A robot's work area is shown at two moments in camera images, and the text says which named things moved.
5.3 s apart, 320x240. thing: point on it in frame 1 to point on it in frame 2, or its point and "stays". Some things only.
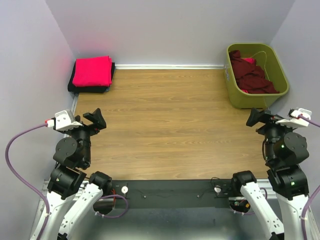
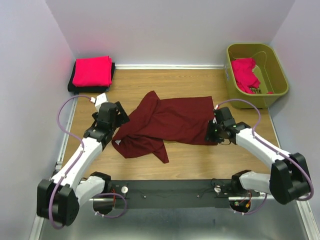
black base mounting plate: [177, 193] stays
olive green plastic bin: [265, 56] stays
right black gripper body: [275, 131] to [214, 132]
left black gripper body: [83, 132] to [96, 115]
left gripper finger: [97, 117] to [122, 114]
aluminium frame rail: [169, 66] stays
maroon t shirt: [250, 76] to [150, 122]
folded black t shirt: [73, 88] stays
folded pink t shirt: [96, 71] stays
